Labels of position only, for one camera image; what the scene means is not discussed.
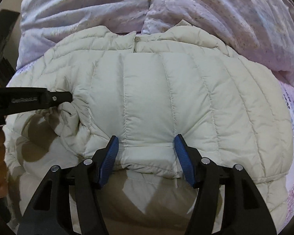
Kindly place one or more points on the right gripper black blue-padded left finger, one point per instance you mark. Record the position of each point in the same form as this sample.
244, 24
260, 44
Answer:
48, 211

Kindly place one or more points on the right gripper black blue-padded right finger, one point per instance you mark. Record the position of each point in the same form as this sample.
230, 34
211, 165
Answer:
245, 211

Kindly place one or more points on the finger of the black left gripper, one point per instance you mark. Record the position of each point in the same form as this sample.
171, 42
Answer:
54, 99

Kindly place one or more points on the cream quilted down jacket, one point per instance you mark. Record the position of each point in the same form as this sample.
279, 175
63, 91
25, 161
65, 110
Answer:
161, 97

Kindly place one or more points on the dark bedside furniture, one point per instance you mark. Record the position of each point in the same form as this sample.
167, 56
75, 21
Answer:
1, 44

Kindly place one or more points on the pink floral bed sheet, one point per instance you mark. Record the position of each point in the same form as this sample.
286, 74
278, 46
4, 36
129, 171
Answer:
292, 151

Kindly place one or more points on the lavender floral duvet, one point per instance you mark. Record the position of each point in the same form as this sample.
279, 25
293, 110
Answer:
260, 30

